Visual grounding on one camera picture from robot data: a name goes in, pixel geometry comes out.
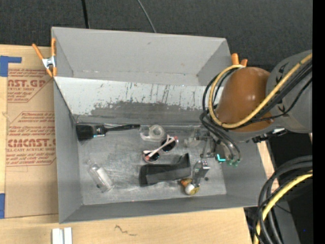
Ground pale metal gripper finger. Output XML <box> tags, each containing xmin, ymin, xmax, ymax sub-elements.
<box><xmin>200</xmin><ymin>135</ymin><xmax>214</xmax><ymax>159</ymax></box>
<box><xmin>192</xmin><ymin>160</ymin><xmax>211</xmax><ymax>188</ymax></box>

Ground white and orange small toy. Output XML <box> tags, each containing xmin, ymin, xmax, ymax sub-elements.
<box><xmin>180</xmin><ymin>178</ymin><xmax>201</xmax><ymax>196</ymax></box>

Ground black folded cardboard box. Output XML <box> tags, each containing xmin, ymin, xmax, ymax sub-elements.
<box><xmin>139</xmin><ymin>152</ymin><xmax>191</xmax><ymax>187</ymax></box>

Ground pink and white sunglasses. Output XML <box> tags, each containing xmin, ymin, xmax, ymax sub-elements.
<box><xmin>142</xmin><ymin>135</ymin><xmax>180</xmax><ymax>164</ymax></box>

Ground clear tape dispenser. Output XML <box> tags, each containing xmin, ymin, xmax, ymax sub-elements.
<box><xmin>139</xmin><ymin>124</ymin><xmax>166</xmax><ymax>142</ymax></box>

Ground grey metal bin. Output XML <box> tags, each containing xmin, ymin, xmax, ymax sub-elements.
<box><xmin>50</xmin><ymin>26</ymin><xmax>269</xmax><ymax>225</ymax></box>

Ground black paintbrush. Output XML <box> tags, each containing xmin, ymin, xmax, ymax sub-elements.
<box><xmin>75</xmin><ymin>123</ymin><xmax>141</xmax><ymax>141</ymax></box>

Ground brown cardboard board red print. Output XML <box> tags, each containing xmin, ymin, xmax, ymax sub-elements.
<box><xmin>0</xmin><ymin>44</ymin><xmax>59</xmax><ymax>220</ymax></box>

